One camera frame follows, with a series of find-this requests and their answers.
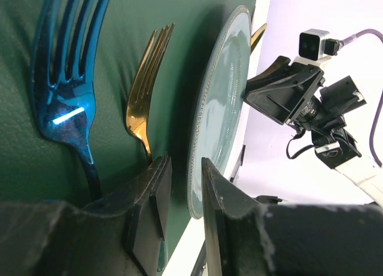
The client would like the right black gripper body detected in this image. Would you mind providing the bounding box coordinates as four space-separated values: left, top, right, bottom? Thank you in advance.
285 63 325 126

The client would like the teal round plate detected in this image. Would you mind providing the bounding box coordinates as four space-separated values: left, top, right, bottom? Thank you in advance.
187 5 251 219

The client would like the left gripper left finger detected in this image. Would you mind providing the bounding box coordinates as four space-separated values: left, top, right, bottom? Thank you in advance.
1 156 172 275

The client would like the gold iridescent spoon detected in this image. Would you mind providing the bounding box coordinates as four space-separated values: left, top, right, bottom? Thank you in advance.
250 23 268 53

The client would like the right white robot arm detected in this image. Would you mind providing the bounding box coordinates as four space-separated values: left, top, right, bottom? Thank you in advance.
244 56 382 206

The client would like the gold fork green handle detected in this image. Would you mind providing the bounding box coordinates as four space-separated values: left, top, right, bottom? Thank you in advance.
124 22 176 272

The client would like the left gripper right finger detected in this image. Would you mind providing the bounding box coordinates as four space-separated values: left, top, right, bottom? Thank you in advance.
201 158 382 275

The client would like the blue plastic spoon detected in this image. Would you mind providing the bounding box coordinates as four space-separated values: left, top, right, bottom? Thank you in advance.
29 0 110 201

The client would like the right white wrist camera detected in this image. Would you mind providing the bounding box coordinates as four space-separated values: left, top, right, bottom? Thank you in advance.
292 29 343 70

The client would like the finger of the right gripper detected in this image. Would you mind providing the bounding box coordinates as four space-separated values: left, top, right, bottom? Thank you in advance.
242 66 318 125
247 56 291 84

